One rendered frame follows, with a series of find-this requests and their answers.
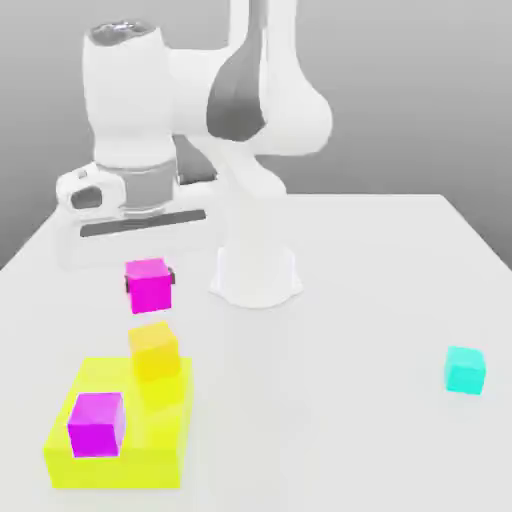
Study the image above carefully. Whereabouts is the small orange cube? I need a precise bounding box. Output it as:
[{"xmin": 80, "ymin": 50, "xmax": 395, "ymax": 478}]
[{"xmin": 127, "ymin": 320, "xmax": 182, "ymax": 382}]

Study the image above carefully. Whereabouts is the large yellow box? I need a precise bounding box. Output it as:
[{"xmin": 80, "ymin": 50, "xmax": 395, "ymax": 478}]
[{"xmin": 42, "ymin": 355, "xmax": 196, "ymax": 491}]

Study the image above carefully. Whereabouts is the small magenta cube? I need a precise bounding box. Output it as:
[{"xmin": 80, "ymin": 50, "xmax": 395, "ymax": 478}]
[
  {"xmin": 66, "ymin": 391, "xmax": 128, "ymax": 460},
  {"xmin": 124, "ymin": 257, "xmax": 174, "ymax": 316}
]

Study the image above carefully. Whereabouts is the small cyan cube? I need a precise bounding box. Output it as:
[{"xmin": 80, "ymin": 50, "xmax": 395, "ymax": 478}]
[{"xmin": 443, "ymin": 345, "xmax": 488, "ymax": 397}]

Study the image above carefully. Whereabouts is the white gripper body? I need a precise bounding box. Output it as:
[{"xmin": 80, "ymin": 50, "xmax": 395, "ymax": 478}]
[{"xmin": 55, "ymin": 207, "xmax": 214, "ymax": 273}]

